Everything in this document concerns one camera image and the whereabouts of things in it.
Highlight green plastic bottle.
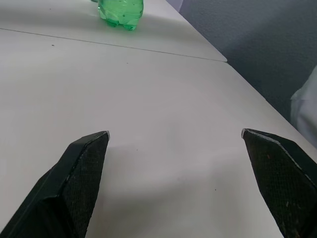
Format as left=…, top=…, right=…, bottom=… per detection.
left=89, top=0, right=145, bottom=31

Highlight white cloth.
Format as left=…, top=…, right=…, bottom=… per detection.
left=290, top=73, right=317, bottom=144

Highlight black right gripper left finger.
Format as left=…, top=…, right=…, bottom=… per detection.
left=0, top=130, right=110, bottom=238

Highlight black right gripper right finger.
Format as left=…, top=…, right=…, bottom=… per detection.
left=241, top=128, right=317, bottom=238

